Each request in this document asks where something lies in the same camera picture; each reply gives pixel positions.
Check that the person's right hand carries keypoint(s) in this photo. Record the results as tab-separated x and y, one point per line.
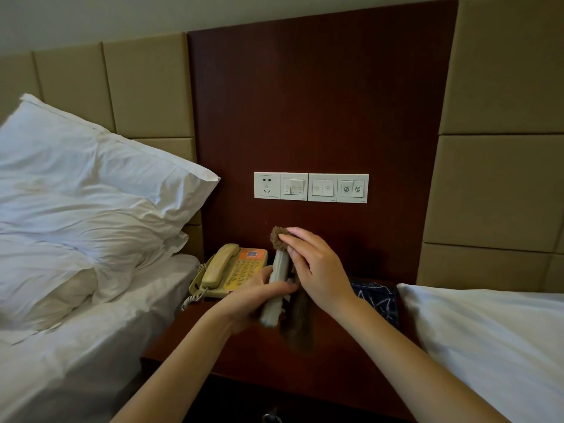
321	273

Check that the person's left forearm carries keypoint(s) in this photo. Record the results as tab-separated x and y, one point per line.
172	374

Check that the person's right forearm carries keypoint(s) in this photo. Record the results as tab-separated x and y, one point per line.
423	365

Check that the white four-button switch panel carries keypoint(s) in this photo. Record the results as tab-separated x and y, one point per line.
339	188

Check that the brown cleaning cloth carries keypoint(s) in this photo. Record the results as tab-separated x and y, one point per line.
302	317

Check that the crumpled white pillow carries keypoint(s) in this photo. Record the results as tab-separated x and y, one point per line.
66	268

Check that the white bed cover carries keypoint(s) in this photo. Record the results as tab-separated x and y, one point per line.
493	339

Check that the dark blue scribbled pouch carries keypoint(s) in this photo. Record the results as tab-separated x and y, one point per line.
379	299

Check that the white remote control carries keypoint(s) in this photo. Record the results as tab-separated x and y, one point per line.
277	277

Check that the person's left hand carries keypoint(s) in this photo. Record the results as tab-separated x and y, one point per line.
255	299

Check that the smooth white pillow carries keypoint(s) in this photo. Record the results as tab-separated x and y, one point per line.
88	158

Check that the white socket and switch panel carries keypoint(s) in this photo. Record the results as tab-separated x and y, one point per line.
266	185

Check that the white bed sheet mattress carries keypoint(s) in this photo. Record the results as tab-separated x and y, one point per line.
88	348

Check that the dark wooden nightstand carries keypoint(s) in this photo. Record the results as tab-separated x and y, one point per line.
246	356

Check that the beige padded headboard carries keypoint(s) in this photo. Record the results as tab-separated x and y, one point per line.
498	149

